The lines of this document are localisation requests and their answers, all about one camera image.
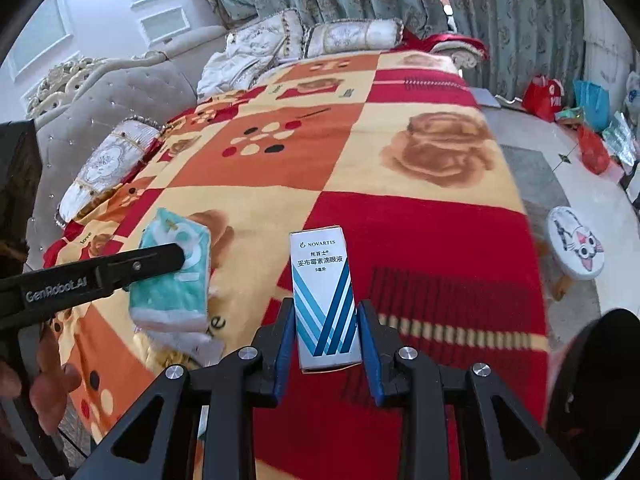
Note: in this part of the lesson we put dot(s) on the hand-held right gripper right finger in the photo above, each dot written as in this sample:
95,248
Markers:
370,355

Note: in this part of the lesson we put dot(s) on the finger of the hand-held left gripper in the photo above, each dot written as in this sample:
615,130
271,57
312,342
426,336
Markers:
150,260

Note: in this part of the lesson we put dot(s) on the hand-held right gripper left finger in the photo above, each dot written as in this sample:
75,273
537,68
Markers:
286,345

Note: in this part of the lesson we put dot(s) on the green white tissue packet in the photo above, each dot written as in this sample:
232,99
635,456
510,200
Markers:
170,290

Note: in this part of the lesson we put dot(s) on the white blue striped medicine box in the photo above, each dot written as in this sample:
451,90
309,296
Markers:
325,300

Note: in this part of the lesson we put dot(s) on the black round trash bin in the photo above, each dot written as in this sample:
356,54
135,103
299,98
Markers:
600,390

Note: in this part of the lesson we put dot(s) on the person's left hand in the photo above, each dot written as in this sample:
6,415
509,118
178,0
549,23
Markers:
52,390

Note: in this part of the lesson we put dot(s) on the beaded white embroidered cushion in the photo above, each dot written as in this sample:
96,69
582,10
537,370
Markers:
107,165

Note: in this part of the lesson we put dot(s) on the dark cloth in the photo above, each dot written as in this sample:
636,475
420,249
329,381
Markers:
20,185

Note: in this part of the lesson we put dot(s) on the red orange printed blanket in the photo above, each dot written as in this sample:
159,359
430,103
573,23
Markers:
400,240

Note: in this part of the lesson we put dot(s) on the grey tufted sofa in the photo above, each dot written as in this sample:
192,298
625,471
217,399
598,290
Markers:
125,90

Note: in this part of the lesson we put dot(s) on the cat print round stool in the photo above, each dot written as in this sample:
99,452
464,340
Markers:
575,245

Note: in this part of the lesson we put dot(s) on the grey floor mat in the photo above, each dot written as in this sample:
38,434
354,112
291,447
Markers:
522,170

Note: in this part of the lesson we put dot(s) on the grey flat box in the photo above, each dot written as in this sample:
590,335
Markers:
487,97

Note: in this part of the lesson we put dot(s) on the embroidered bolster cushion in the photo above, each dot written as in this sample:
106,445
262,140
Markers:
350,37

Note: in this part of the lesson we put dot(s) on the knotted red plastic bag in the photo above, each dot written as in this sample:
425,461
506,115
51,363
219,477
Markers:
595,152

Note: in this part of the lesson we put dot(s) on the red shopping bag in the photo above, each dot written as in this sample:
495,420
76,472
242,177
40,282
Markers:
542,100

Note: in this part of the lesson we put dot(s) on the green shiny packet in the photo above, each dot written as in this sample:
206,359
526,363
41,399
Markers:
569,115

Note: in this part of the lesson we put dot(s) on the red satin cloth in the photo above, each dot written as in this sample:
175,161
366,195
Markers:
435,42

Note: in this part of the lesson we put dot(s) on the silvery foil bag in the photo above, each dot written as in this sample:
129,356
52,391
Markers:
620,137

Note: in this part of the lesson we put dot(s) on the blue shopping bag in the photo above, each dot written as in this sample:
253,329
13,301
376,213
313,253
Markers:
592,102

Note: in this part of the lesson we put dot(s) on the white blue printed plastic bag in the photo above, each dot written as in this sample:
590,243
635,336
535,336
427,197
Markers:
634,92

